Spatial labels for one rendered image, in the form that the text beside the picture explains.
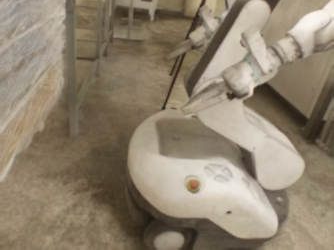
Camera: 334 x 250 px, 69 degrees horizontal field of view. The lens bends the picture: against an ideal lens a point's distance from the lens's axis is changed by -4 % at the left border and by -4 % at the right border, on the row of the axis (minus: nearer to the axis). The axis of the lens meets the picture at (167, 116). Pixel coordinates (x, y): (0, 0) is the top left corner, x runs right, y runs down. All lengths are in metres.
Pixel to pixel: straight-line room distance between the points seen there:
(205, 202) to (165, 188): 0.13
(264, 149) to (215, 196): 0.26
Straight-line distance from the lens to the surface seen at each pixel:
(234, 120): 0.84
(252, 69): 0.62
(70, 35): 1.32
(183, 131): 1.10
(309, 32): 0.66
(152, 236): 0.95
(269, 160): 0.99
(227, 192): 0.81
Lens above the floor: 0.88
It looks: 28 degrees down
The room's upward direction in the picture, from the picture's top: 9 degrees clockwise
